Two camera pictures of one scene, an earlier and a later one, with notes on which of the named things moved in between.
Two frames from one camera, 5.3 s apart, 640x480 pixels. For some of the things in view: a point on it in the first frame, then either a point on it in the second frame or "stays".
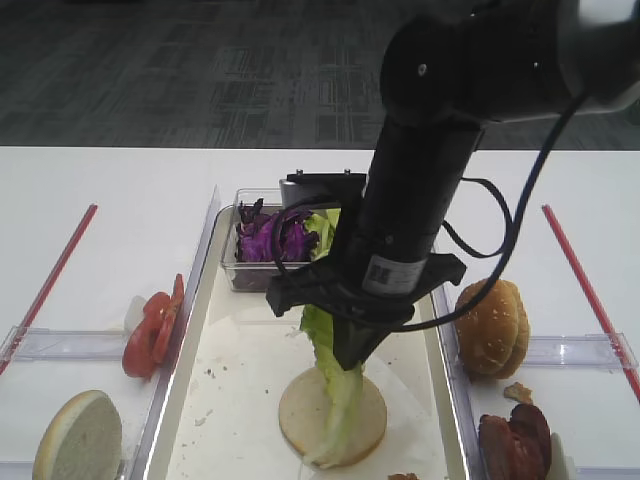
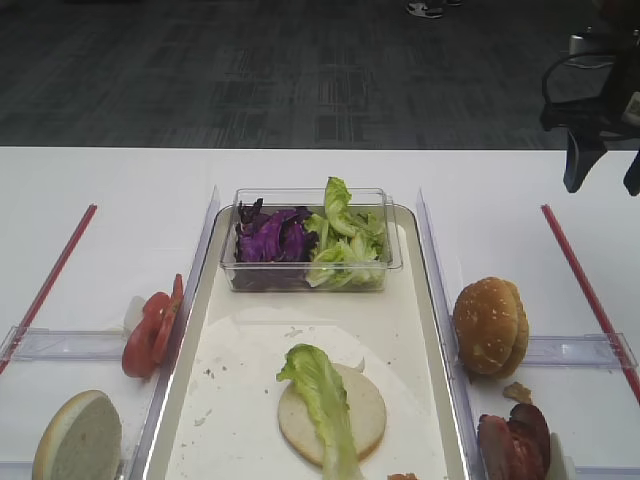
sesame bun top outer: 493,337 stays
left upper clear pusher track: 27,343 stays
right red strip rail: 590,302 stays
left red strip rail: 18,338 stays
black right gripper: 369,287 to 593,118
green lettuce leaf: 339,442 to 316,379
